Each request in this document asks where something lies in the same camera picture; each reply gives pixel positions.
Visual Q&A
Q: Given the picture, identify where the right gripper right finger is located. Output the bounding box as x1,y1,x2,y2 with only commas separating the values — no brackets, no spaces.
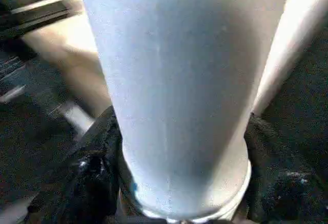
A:
237,114,328,224

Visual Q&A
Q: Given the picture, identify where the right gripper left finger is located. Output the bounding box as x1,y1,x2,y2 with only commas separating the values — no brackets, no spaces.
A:
27,105,124,224

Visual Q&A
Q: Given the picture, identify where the black plastic mat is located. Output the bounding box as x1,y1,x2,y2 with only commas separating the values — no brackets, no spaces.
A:
0,0,328,224

